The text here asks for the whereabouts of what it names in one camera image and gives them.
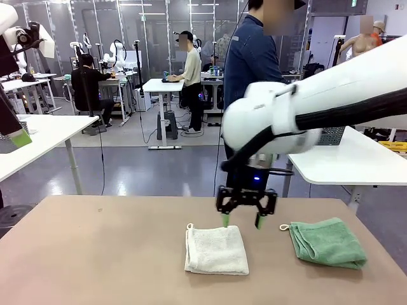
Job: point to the grey step stool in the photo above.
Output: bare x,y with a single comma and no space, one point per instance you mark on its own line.
167,127

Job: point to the white table with rounded corner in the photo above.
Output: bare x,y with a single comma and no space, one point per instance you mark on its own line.
349,165

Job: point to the black tripod with white head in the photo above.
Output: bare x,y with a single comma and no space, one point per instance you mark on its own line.
337,47

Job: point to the black tripod pole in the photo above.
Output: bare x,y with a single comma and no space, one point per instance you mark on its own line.
139,70

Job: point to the white standing desk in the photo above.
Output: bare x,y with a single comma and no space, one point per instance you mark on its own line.
163,85

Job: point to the person in denim jacket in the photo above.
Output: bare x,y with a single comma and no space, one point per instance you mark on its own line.
251,63

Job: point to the person in beige t-shirt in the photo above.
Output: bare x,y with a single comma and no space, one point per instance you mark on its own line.
192,82

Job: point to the black bags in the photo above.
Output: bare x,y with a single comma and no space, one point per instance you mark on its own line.
313,68

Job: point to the white terry towel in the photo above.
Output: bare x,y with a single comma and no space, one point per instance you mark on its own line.
216,251

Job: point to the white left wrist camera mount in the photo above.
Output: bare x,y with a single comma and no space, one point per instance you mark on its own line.
44,41

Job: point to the grey frame workbench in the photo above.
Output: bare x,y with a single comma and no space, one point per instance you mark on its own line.
117,82

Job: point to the black cap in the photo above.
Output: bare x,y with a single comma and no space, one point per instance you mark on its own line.
28,77

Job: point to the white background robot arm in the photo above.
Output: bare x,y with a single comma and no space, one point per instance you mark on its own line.
20,65
114,55

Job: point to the white workbench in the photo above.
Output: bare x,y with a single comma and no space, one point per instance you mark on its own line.
25,83

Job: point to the black round base plate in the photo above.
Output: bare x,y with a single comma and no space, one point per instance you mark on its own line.
16,216

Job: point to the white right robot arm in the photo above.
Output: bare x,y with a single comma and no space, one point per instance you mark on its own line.
334,82

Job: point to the seated person in black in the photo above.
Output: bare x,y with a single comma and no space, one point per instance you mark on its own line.
86,85

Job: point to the bare torso mannequin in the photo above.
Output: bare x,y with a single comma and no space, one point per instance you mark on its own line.
359,44

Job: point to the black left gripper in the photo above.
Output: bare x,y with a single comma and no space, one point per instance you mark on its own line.
6,57

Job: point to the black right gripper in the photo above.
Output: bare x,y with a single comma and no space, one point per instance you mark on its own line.
251,181

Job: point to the white table with grey leg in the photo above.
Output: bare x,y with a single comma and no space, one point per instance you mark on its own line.
54,130

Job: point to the yellow crate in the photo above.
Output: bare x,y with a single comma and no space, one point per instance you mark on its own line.
394,146

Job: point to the green towel with white loop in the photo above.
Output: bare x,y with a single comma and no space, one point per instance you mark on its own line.
330,244

